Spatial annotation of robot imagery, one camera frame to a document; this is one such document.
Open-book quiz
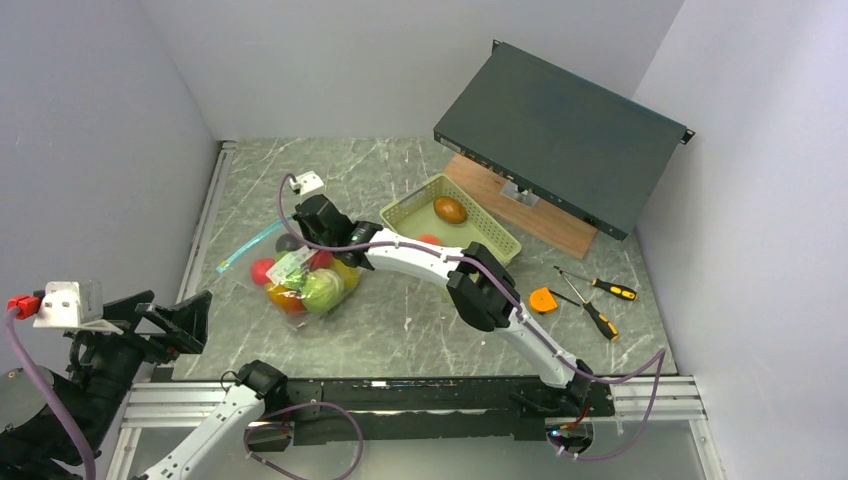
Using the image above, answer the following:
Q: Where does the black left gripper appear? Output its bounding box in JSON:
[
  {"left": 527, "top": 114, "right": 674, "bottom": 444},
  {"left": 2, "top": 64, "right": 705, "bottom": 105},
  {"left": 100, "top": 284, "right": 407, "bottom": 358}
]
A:
[{"left": 64, "top": 287, "right": 212, "bottom": 453}]

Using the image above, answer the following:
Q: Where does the dark eggplant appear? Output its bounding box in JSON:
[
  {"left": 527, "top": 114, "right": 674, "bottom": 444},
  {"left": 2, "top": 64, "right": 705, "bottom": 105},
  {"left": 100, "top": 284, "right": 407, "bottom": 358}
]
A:
[{"left": 275, "top": 233, "right": 303, "bottom": 253}]

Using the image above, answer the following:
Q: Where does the green bell pepper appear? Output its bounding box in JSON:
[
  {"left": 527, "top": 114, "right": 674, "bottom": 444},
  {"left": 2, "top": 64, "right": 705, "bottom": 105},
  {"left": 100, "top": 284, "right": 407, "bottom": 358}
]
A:
[{"left": 280, "top": 270, "right": 308, "bottom": 292}]

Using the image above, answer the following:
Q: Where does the yellow lemon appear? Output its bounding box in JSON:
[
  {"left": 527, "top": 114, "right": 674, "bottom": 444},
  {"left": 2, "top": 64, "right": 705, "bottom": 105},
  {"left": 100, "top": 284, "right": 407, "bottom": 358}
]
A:
[{"left": 331, "top": 258, "right": 360, "bottom": 291}]

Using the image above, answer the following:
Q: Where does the clear blue-zip bag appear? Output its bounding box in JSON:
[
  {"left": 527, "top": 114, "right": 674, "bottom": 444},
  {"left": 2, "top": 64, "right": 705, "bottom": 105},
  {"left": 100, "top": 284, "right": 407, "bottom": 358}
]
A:
[{"left": 216, "top": 220, "right": 360, "bottom": 329}]

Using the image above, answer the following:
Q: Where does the green white cabbage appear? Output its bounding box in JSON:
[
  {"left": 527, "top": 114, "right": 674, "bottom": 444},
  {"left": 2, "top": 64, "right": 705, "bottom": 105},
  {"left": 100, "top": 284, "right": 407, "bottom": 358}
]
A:
[{"left": 301, "top": 269, "right": 344, "bottom": 314}]

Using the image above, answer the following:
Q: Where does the red apple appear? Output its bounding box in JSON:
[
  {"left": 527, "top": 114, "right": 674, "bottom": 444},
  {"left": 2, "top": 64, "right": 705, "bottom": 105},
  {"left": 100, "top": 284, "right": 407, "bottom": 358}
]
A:
[{"left": 308, "top": 250, "right": 334, "bottom": 271}]

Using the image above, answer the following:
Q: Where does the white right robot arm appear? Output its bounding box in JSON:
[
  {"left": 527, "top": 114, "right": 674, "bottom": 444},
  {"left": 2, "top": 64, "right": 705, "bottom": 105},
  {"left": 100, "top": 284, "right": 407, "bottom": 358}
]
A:
[{"left": 293, "top": 194, "right": 592, "bottom": 415}]

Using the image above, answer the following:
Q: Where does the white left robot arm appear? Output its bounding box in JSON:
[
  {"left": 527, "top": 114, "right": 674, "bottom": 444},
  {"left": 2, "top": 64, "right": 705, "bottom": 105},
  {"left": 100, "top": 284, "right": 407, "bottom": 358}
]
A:
[{"left": 1, "top": 283, "right": 290, "bottom": 479}]

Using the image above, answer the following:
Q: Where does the pale green plastic basket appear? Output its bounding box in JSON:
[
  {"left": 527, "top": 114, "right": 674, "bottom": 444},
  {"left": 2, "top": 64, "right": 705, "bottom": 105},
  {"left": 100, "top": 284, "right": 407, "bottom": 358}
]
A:
[{"left": 380, "top": 174, "right": 521, "bottom": 265}]

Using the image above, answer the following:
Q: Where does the peach fruit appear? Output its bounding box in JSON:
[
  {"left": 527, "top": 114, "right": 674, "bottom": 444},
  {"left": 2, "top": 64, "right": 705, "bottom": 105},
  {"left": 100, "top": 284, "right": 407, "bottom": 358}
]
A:
[{"left": 416, "top": 234, "right": 442, "bottom": 246}]

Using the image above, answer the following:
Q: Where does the brown kiwi potato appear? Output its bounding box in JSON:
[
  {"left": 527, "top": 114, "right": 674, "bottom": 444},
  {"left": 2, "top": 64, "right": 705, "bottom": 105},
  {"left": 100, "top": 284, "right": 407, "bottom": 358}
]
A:
[{"left": 432, "top": 196, "right": 467, "bottom": 225}]

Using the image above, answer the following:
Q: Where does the wooden board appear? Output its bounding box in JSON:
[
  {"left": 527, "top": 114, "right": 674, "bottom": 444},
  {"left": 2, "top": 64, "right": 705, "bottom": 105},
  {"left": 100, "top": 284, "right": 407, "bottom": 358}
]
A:
[{"left": 443, "top": 154, "right": 597, "bottom": 260}]

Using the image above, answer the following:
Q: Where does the dark metal rack box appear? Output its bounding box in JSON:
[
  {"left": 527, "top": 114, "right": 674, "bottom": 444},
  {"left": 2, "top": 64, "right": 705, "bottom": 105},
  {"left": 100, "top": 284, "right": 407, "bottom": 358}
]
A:
[{"left": 433, "top": 41, "right": 696, "bottom": 240}]

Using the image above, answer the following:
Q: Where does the yellow black screwdriver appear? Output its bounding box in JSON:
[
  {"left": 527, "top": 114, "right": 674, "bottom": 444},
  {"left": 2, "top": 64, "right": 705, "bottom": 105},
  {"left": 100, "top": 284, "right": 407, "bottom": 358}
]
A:
[
  {"left": 563, "top": 274, "right": 619, "bottom": 341},
  {"left": 554, "top": 266, "right": 638, "bottom": 301}
]

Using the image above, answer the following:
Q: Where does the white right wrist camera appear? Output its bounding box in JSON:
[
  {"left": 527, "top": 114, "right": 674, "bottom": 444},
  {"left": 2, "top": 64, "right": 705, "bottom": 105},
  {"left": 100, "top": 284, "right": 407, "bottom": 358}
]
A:
[{"left": 289, "top": 171, "right": 326, "bottom": 199}]

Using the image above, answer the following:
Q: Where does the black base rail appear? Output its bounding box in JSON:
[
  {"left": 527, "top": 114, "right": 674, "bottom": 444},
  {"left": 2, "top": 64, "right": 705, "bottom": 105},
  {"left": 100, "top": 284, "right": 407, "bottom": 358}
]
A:
[{"left": 249, "top": 376, "right": 616, "bottom": 452}]

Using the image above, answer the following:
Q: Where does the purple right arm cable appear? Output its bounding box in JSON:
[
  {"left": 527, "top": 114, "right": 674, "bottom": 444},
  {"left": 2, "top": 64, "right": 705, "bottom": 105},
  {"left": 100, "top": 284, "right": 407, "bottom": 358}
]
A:
[{"left": 276, "top": 173, "right": 666, "bottom": 464}]

